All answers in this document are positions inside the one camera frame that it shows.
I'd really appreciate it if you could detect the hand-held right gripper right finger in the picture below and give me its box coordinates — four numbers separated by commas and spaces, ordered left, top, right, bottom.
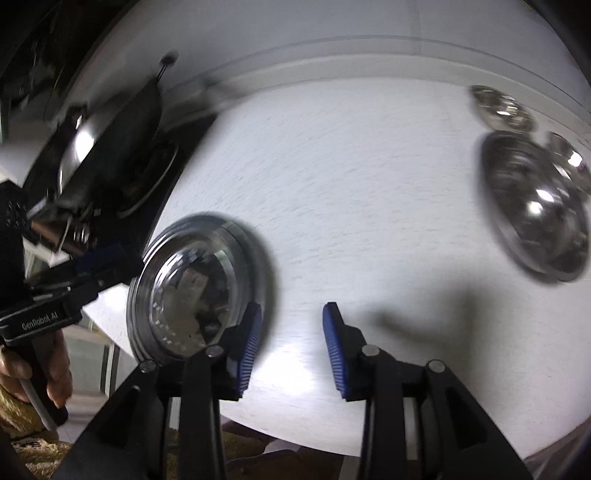
322, 302, 535, 480

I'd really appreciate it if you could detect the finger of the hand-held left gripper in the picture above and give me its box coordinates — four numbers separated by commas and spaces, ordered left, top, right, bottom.
28, 244, 145, 289
60, 276, 118, 311

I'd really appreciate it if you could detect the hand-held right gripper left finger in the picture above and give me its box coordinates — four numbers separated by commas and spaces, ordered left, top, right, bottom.
54, 302, 264, 480

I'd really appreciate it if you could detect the small steel bowl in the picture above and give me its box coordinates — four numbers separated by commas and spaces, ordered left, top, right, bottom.
542, 131, 591, 199
468, 84, 539, 134

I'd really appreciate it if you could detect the person's left forearm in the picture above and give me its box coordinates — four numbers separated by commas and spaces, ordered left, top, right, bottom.
0, 392, 75, 472

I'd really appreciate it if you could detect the person's left hand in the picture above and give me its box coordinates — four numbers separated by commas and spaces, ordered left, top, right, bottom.
0, 330, 74, 409

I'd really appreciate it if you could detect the black glass gas stove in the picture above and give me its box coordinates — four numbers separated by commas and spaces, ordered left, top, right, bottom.
21, 104, 218, 264

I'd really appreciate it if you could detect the steel wok lid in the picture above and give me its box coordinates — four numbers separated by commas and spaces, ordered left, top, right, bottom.
58, 104, 109, 185

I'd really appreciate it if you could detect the steel wok with lid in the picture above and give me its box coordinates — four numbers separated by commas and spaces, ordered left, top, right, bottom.
88, 52, 180, 195

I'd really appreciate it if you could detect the grey cable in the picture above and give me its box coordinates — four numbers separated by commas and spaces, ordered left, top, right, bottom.
21, 378, 58, 432

